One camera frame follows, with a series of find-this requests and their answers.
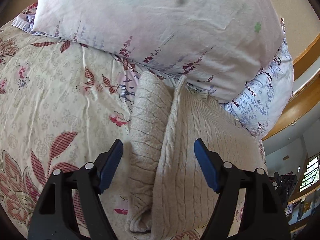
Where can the lavender tree print pillow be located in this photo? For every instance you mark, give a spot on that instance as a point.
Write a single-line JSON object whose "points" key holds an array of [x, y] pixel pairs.
{"points": [[258, 107]]}

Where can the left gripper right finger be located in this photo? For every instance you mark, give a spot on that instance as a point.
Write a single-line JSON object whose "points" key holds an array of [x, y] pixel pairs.
{"points": [[248, 206]]}

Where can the floral cream bedspread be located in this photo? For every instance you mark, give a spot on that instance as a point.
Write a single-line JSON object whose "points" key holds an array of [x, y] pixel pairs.
{"points": [[47, 123]]}

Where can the pink plain pillow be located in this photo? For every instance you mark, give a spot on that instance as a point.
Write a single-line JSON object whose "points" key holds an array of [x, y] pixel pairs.
{"points": [[219, 45]]}

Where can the cream cable-knit sweater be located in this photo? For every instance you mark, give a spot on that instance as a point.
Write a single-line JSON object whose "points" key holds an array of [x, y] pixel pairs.
{"points": [[168, 192]]}

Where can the wooden bed headboard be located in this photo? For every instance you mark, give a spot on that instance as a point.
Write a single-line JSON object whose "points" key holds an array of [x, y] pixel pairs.
{"points": [[306, 96]]}

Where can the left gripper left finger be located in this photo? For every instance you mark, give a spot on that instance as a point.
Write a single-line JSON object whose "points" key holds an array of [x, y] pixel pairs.
{"points": [[54, 215]]}

